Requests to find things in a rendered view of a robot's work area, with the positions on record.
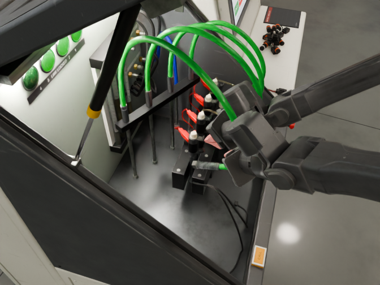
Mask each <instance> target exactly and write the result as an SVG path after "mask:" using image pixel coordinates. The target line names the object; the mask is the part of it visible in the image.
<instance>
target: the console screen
mask: <svg viewBox="0 0 380 285"><path fill-rule="evenodd" d="M249 2H250V0H228V7H229V12H230V19H231V24H233V25H235V26H237V27H240V25H241V22H242V20H243V17H244V15H245V12H246V10H247V7H248V5H249ZM232 34H233V35H234V36H235V37H236V35H237V33H236V32H235V31H232Z"/></svg>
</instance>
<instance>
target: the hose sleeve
mask: <svg viewBox="0 0 380 285"><path fill-rule="evenodd" d="M220 164H222V163H218V162H203V161H198V162H197V164H196V166H197V168H198V169H208V170H220V169H219V165H220ZM220 171H221V170H220Z"/></svg>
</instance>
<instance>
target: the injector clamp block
mask: <svg viewBox="0 0 380 285"><path fill-rule="evenodd" d="M202 147H203V148H205V153H201V154H200V157H199V159H198V161H203V162H217V160H218V156H219V149H218V148H217V147H215V146H213V145H211V144H208V143H206V142H205V143H204V144H203V145H202ZM189 163H190V159H189V152H188V145H184V144H183V146H182V149H181V151H180V153H179V156H178V159H177V160H176V163H175V166H174V168H173V170H172V187H173V188H177V189H181V190H184V189H185V186H186V183H187V181H188V178H189ZM213 172H214V170H208V169H195V170H194V173H193V175H192V193H196V194H199V195H204V192H205V188H206V187H203V186H200V185H196V184H194V183H193V182H195V183H200V184H207V183H208V180H209V178H212V176H213Z"/></svg>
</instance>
